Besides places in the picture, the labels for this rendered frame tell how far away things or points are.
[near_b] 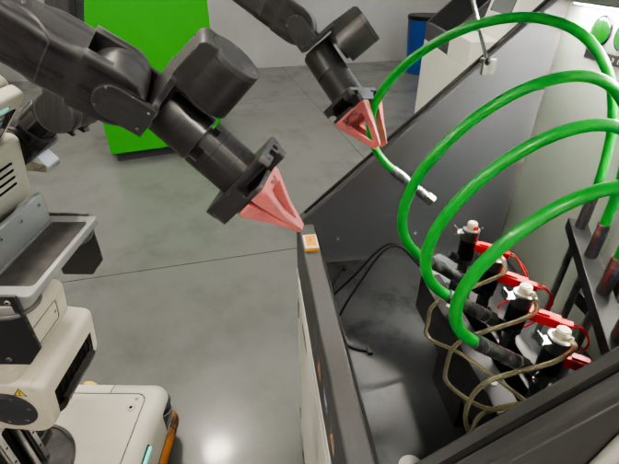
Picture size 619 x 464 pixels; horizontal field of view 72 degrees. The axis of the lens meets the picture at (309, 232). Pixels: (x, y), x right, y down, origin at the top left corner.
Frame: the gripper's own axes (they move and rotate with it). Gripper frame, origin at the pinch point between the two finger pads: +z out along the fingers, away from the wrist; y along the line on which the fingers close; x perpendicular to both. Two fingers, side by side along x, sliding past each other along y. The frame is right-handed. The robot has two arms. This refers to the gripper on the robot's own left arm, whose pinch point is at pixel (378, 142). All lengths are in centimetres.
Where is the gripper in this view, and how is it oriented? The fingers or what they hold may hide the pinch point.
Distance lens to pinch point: 76.7
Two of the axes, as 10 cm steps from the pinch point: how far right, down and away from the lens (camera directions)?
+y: 5.5, -2.6, 8.0
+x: -6.4, 4.8, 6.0
